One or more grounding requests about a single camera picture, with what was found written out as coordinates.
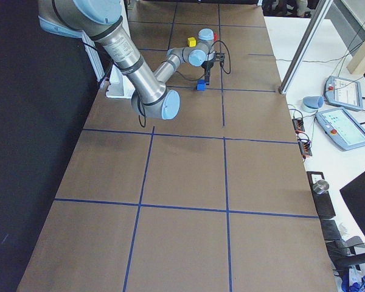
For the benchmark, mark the silver metal cup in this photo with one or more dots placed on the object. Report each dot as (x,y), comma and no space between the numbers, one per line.
(321,186)

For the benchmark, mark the blue cube block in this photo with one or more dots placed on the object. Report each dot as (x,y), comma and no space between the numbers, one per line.
(201,85)

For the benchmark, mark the far teach pendant tablet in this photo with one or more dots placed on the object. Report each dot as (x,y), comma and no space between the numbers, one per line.
(343,92)

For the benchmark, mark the orange black connector block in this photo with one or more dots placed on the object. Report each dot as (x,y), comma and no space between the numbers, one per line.
(298,124)

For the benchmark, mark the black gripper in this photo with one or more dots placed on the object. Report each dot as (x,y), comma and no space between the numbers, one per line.
(207,66)

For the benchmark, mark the black box on desk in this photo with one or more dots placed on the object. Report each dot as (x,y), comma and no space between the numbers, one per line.
(323,203)

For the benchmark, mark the near teach pendant tablet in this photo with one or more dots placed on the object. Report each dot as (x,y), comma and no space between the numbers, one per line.
(341,127)

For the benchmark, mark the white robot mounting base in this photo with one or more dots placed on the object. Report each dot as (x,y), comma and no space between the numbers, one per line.
(119,86)

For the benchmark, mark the teach pendant tablet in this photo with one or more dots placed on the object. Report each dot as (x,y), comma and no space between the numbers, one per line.
(343,92)
(341,127)

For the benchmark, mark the aluminium frame post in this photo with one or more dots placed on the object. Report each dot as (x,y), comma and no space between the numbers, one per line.
(310,32)

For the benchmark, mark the yellow cube block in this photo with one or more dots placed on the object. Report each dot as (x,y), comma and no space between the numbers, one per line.
(191,41)

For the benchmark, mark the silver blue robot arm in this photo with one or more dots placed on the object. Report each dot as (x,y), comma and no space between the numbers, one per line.
(102,21)

